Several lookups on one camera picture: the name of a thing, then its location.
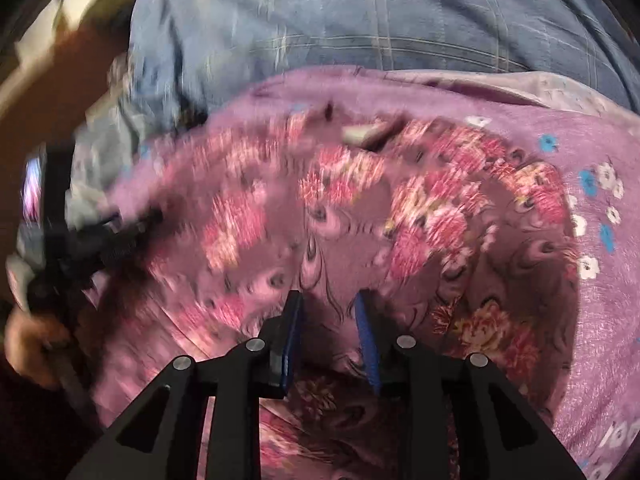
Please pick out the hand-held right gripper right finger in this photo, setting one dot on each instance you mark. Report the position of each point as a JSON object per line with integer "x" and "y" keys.
{"x": 366, "y": 345}

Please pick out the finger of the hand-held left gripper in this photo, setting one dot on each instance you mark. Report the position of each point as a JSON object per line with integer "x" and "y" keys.
{"x": 135, "y": 237}

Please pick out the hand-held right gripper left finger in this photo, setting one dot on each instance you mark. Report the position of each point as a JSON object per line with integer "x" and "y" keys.
{"x": 292, "y": 340}

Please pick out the pink floral purple garment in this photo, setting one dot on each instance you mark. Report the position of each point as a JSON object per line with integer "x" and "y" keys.
{"x": 310, "y": 220}

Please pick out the person's left hand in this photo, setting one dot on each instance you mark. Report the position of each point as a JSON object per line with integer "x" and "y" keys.
{"x": 30, "y": 345}

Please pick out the light grey-blue cloth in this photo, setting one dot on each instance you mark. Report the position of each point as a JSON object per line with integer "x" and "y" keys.
{"x": 92, "y": 170}

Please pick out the brown headboard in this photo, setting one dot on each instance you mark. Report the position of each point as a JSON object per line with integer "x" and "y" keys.
{"x": 30, "y": 125}

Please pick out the purple flowered bedsheet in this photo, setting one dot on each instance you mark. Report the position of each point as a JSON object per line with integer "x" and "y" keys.
{"x": 602, "y": 310}

